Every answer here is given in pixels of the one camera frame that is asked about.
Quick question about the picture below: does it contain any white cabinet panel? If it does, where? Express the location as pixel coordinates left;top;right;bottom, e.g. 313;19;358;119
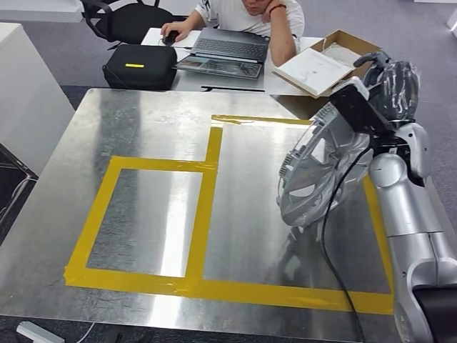
0;21;76;177

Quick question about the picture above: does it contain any stainless steel workbench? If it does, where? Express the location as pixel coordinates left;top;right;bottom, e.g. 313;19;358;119
0;87;457;343

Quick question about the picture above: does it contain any grey laptop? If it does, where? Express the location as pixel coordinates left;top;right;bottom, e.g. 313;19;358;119
190;26;271;65

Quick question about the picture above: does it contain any white power strip cable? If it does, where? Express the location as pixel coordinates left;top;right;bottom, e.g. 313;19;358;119
75;321;96;343

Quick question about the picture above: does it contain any white foam board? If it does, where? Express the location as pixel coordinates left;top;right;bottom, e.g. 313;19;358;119
275;46;354;99

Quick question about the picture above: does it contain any white mouse pad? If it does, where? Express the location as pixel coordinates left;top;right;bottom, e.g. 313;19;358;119
140;26;203;50

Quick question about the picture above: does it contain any black case with yellow label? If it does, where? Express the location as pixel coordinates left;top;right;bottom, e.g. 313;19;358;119
103;44;179;91

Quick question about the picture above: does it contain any white power strip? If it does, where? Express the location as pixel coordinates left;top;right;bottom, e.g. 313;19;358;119
16;321;66;343

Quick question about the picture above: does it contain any black office chair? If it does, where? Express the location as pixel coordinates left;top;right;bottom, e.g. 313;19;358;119
80;0;189;46

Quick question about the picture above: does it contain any person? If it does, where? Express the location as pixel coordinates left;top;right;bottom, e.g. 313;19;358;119
160;0;306;68

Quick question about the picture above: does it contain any yellow tape grid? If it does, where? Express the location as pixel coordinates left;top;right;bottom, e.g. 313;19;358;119
63;113;396;317

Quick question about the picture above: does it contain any brown cardboard box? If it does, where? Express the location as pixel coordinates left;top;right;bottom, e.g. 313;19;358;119
271;29;382;100

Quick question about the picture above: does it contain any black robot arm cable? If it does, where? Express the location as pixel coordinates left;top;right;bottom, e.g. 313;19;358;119
320;141;374;343

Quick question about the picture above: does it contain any black pen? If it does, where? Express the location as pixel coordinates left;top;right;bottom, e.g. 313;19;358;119
200;84;266;94

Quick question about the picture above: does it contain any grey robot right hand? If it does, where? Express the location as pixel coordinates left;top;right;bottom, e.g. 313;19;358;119
353;50;422;124

